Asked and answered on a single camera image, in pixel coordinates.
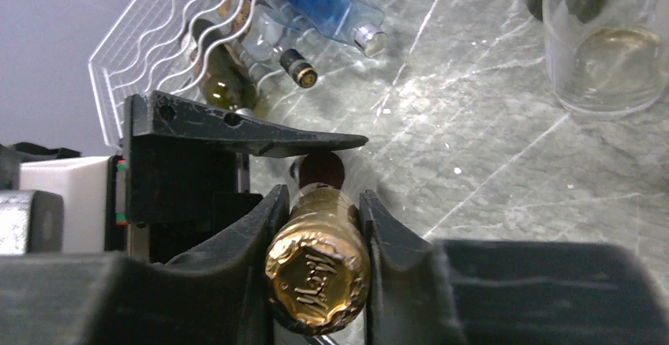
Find blue clear bottle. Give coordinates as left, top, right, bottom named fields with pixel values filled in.
left=287, top=0, right=387, bottom=58

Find small dark capped bottle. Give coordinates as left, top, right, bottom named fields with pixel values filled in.
left=217, top=0, right=318, bottom=88

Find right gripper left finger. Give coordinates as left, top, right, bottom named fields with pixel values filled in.
left=1, top=185, right=290, bottom=344

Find white wire wine rack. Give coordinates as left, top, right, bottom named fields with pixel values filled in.
left=88, top=0, right=315, bottom=148

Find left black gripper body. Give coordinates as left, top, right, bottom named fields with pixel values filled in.
left=104, top=136, right=263, bottom=263

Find clear bottle white label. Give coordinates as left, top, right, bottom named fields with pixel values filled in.
left=543, top=0, right=668, bottom=118

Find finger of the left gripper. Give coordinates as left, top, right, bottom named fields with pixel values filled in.
left=124, top=91, right=368, bottom=158

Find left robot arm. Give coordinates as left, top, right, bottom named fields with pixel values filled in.
left=1, top=91, right=369, bottom=276

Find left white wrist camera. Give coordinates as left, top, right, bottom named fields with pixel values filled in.
left=20, top=156, right=111, bottom=253

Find silver capped dark bottle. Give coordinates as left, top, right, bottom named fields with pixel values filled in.
left=181, top=18, right=258, bottom=111

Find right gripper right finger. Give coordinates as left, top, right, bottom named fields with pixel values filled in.
left=360, top=190, right=668, bottom=344

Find gold foil wine bottle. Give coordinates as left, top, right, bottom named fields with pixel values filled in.
left=264, top=151, right=371, bottom=336

